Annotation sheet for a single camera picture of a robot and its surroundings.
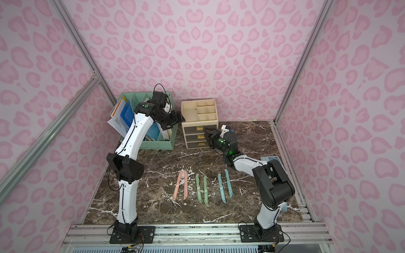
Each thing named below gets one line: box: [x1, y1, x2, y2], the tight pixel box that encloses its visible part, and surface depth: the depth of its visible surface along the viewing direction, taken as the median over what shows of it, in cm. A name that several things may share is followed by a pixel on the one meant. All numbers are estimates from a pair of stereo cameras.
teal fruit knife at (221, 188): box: [217, 173, 227, 204], surface depth 89 cm
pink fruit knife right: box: [184, 170, 189, 200], surface depth 90 cm
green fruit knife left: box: [195, 173, 202, 204], surface depth 89 cm
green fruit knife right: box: [203, 175, 209, 208], surface depth 88 cm
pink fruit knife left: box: [172, 171, 183, 201], surface depth 89 cm
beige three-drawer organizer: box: [180, 99, 219, 150], surface depth 92 cm
